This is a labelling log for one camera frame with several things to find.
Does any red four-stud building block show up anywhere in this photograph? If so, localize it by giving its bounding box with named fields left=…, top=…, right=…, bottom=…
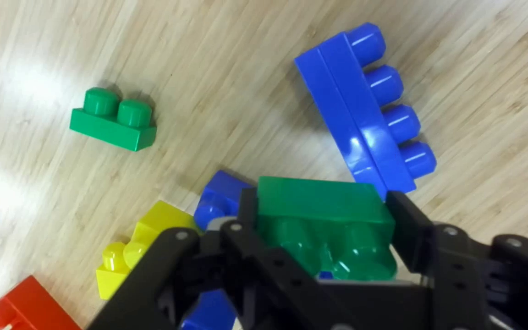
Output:
left=0, top=273, right=83, bottom=330

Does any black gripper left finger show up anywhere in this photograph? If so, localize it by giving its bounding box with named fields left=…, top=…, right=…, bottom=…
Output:
left=88, top=185, right=339, bottom=330

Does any yellow building block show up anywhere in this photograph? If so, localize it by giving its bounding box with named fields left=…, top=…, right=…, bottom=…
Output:
left=130, top=200, right=200, bottom=245
left=95, top=238, right=156, bottom=300

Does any long blue building block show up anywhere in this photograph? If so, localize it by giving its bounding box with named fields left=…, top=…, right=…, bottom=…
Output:
left=293, top=20, right=438, bottom=201

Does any green building block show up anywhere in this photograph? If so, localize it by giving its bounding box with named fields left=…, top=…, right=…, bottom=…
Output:
left=255, top=174, right=400, bottom=284
left=68, top=86, right=158, bottom=154

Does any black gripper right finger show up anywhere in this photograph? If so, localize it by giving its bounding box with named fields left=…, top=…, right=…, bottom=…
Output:
left=385, top=189, right=528, bottom=330

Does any short blue building block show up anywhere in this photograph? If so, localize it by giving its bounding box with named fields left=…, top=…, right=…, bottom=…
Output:
left=180, top=288, right=240, bottom=330
left=193, top=168, right=255, bottom=233

